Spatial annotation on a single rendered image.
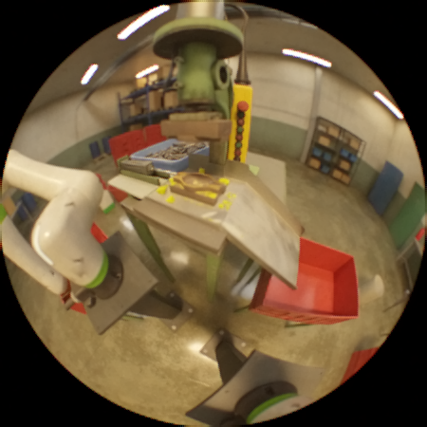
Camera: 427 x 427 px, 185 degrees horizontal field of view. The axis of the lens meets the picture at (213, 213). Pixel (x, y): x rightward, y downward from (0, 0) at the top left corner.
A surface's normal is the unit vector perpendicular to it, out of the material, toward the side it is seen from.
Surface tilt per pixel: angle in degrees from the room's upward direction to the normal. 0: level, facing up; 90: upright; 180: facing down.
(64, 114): 90
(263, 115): 90
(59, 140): 90
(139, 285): 0
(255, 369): 0
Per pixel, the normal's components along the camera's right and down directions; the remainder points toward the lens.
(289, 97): -0.44, 0.61
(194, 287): 0.04, -0.73
